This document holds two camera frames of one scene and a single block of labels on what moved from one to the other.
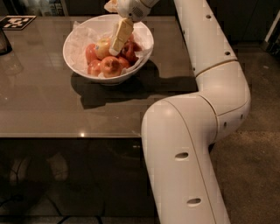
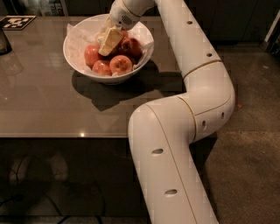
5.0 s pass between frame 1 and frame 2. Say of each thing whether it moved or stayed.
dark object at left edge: stayed
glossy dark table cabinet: stayed
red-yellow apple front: moved
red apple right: stayed
